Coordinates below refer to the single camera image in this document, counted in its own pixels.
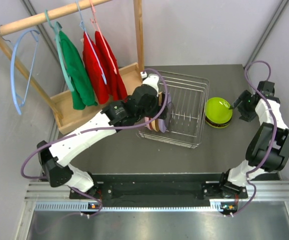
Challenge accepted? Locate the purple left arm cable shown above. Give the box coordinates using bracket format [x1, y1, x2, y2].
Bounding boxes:
[20, 68, 169, 217]

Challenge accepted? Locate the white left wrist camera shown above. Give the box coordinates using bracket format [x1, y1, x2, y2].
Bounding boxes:
[140, 71, 160, 92]

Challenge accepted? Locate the grey slotted cable duct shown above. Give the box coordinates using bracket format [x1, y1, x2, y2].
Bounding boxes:
[34, 201, 239, 212]

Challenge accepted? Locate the green shirt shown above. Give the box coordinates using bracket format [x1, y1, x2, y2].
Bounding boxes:
[59, 31, 98, 110]

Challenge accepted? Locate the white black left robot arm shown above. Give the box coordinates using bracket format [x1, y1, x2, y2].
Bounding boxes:
[38, 84, 166, 199]

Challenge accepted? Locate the purple plastic plate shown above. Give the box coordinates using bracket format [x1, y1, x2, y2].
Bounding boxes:
[158, 93, 173, 133]

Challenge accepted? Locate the light blue empty hanger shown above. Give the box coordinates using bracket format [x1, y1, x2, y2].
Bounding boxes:
[9, 28, 42, 116]

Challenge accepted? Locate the wooden clothes rack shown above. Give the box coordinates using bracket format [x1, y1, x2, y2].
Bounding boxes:
[0, 0, 150, 135]

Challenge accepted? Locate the metal wire dish rack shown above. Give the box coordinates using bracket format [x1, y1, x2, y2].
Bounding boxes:
[138, 71, 210, 149]

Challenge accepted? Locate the red shirt right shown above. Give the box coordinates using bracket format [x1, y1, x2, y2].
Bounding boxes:
[95, 31, 128, 101]

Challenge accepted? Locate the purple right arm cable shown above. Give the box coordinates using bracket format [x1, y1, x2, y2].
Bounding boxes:
[221, 60, 279, 217]

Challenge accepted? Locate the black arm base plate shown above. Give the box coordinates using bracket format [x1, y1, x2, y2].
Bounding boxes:
[68, 181, 248, 201]

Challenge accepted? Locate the pink hanger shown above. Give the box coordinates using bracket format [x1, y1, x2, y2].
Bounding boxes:
[89, 0, 118, 75]

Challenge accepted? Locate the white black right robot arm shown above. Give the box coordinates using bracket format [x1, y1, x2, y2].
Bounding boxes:
[217, 81, 289, 198]

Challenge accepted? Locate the pink plastic plate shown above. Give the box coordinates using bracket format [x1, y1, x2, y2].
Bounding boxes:
[144, 117, 153, 131]

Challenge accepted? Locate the yellow plastic plate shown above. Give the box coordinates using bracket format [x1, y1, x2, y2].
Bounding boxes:
[151, 92, 164, 132]

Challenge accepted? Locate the teal hanger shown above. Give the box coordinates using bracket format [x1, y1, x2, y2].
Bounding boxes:
[44, 9, 75, 92]

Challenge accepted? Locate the red shirt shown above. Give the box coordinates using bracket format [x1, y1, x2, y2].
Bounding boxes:
[95, 31, 128, 101]
[82, 32, 109, 105]

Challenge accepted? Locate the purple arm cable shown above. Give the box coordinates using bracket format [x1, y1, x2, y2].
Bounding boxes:
[221, 60, 279, 217]
[20, 68, 169, 217]

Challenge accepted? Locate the red shirt left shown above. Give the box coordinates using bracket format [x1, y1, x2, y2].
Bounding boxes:
[82, 32, 109, 105]

